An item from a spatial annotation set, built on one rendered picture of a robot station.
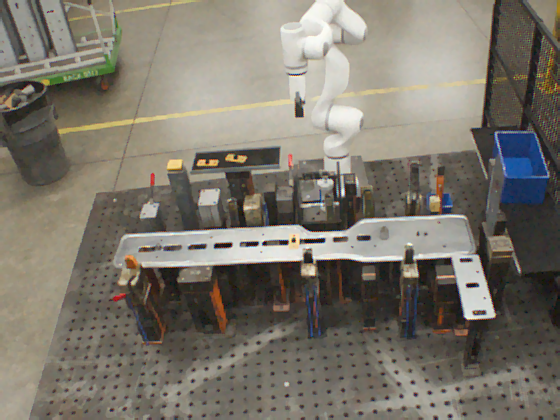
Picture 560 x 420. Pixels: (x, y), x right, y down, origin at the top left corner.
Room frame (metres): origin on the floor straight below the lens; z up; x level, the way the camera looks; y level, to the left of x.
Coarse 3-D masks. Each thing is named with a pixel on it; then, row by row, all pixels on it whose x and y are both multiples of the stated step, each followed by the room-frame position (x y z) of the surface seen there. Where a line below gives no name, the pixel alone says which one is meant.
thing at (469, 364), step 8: (472, 312) 1.17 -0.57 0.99; (480, 312) 1.17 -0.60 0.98; (472, 320) 1.14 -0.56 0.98; (480, 320) 1.13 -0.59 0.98; (472, 328) 1.14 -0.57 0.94; (480, 328) 1.13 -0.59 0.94; (472, 336) 1.14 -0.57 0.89; (480, 336) 1.14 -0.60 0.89; (472, 344) 1.14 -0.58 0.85; (464, 352) 1.17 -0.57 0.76; (472, 352) 1.15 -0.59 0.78; (464, 360) 1.16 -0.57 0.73; (472, 360) 1.14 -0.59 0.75; (464, 368) 1.14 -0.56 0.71; (472, 368) 1.13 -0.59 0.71; (464, 376) 1.11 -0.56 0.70; (472, 376) 1.10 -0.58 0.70
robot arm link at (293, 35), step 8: (288, 24) 1.87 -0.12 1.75; (296, 24) 1.86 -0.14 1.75; (288, 32) 1.81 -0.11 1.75; (296, 32) 1.81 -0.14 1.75; (304, 32) 1.82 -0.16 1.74; (288, 40) 1.81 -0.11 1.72; (296, 40) 1.81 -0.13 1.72; (304, 40) 1.81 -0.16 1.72; (288, 48) 1.81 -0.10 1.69; (296, 48) 1.80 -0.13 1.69; (288, 56) 1.81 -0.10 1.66; (296, 56) 1.80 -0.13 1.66; (304, 56) 1.79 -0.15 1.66; (288, 64) 1.81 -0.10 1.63; (296, 64) 1.80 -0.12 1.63; (304, 64) 1.81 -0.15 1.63
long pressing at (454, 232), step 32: (384, 224) 1.64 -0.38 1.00; (416, 224) 1.61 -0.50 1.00; (448, 224) 1.59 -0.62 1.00; (160, 256) 1.65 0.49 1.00; (192, 256) 1.62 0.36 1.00; (224, 256) 1.60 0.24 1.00; (256, 256) 1.57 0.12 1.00; (288, 256) 1.55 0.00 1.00; (320, 256) 1.53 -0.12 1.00; (352, 256) 1.50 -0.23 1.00; (384, 256) 1.47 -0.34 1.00; (416, 256) 1.45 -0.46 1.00; (448, 256) 1.43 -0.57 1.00
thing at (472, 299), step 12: (456, 264) 1.38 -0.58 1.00; (468, 264) 1.37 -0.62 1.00; (480, 264) 1.36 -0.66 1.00; (456, 276) 1.32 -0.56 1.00; (468, 276) 1.31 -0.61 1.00; (480, 276) 1.31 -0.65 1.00; (468, 288) 1.26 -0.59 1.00; (480, 288) 1.25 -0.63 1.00; (468, 300) 1.21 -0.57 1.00; (480, 300) 1.20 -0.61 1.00; (468, 312) 1.16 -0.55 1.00; (492, 312) 1.15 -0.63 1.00
